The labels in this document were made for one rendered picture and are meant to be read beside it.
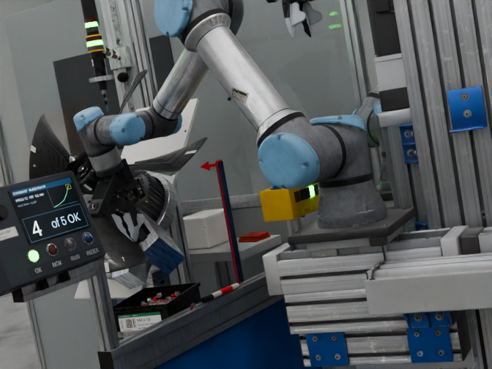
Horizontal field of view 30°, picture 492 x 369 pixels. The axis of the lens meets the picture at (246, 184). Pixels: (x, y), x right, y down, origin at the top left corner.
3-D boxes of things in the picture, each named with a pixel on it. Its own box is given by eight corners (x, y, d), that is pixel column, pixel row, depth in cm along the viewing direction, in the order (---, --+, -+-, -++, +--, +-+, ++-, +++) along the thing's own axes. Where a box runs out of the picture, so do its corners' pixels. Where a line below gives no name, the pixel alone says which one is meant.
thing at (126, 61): (114, 72, 323) (110, 48, 322) (134, 69, 323) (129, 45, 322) (110, 72, 313) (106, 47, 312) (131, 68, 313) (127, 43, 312)
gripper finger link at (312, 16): (325, 34, 249) (314, 2, 245) (306, 37, 252) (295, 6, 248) (329, 29, 251) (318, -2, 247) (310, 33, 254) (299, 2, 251)
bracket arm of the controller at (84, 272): (95, 272, 198) (93, 258, 198) (105, 271, 197) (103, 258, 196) (13, 303, 179) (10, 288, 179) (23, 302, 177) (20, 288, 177)
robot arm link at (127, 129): (154, 108, 224) (125, 111, 232) (120, 114, 216) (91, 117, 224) (159, 140, 226) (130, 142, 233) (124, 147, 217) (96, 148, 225)
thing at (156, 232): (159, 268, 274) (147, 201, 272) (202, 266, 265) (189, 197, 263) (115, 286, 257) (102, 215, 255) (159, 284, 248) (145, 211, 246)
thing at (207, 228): (201, 240, 331) (195, 210, 330) (237, 237, 322) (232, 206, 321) (172, 251, 317) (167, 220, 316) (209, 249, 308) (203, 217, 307)
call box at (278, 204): (293, 216, 274) (287, 181, 273) (322, 213, 268) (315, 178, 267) (264, 227, 261) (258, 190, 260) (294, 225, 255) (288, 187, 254)
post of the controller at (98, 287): (110, 346, 200) (92, 258, 198) (120, 346, 198) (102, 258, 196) (100, 351, 197) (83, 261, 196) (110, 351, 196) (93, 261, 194)
